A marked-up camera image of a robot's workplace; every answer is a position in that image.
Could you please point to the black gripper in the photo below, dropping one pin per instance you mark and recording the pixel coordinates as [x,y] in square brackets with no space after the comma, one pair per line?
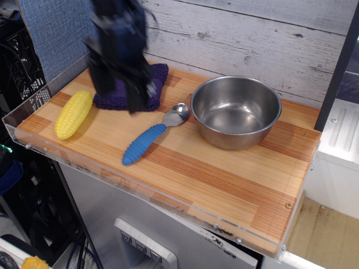
[117,52]

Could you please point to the blue handled metal spoon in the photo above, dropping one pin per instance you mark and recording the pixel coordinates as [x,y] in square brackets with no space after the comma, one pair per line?
[177,115]

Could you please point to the stainless steel bowl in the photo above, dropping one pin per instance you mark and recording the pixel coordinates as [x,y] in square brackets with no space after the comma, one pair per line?
[235,112]

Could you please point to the purple folded towel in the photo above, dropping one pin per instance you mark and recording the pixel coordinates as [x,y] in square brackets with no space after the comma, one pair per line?
[117,99]

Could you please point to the yellow toy corn cob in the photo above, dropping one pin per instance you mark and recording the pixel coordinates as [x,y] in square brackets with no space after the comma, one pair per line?
[73,114]

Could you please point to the black plastic crate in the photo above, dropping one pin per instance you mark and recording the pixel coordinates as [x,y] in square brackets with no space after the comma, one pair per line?
[20,64]

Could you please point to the clear acrylic table guard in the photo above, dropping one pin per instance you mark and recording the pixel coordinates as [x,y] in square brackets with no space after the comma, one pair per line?
[251,197]

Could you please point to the stainless steel toy fridge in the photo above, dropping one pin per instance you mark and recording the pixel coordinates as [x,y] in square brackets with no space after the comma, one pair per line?
[115,219]

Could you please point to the yellow object bottom left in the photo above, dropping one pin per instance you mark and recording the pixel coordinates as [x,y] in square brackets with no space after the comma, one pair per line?
[34,263]

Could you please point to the white toy sink unit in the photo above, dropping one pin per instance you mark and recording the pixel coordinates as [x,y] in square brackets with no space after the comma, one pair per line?
[332,180]

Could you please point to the black vertical post right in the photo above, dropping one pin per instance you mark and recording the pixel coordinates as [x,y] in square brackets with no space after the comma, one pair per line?
[342,63]

